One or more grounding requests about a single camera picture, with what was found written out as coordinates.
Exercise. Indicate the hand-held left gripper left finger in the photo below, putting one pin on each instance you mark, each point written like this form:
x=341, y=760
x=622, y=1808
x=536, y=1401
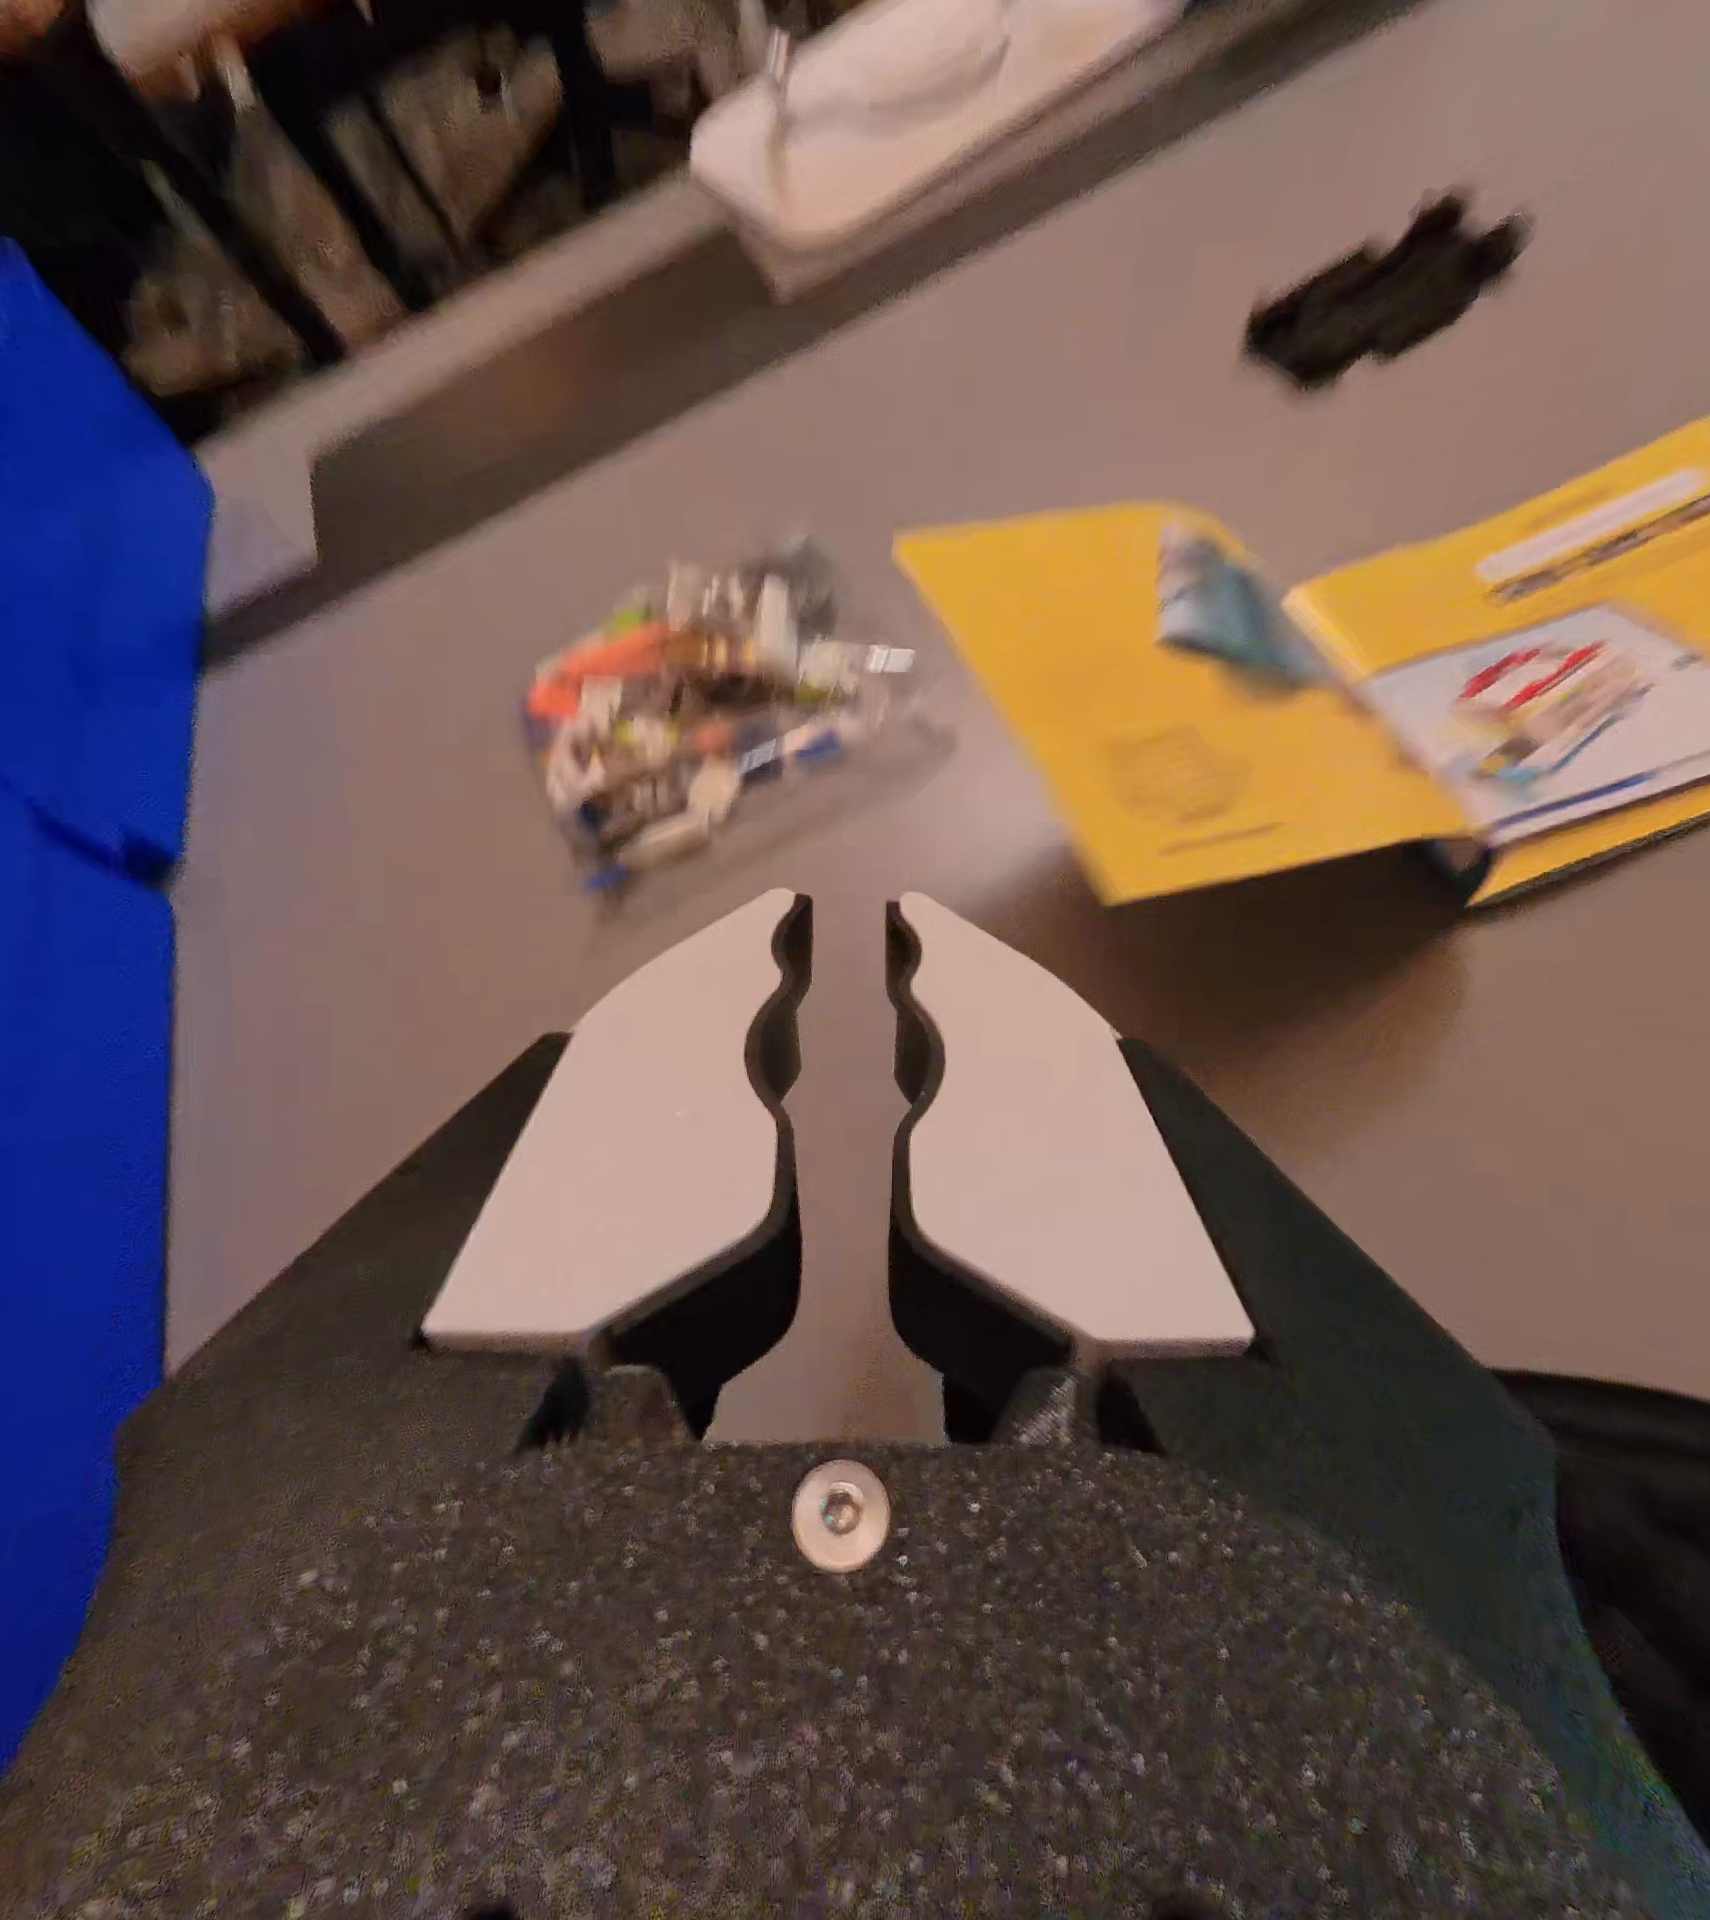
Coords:
x=630, y=1186

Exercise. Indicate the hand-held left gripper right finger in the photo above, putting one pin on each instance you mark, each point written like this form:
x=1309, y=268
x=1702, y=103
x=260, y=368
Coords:
x=1080, y=1186

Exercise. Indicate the clear bag of lego pieces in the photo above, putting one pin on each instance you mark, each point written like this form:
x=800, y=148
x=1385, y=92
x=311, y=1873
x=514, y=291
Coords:
x=691, y=720

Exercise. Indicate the lego instruction booklet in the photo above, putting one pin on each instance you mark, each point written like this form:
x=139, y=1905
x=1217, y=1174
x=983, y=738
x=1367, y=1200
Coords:
x=1157, y=720

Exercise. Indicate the black lego chassis piece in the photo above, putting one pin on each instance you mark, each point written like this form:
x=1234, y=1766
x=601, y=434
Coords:
x=1380, y=294

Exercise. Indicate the blue plastic bin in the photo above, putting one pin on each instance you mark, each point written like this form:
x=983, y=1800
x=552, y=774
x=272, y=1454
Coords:
x=16, y=1051

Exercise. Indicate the black textured oval pad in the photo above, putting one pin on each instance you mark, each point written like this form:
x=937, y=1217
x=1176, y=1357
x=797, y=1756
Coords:
x=1697, y=1621

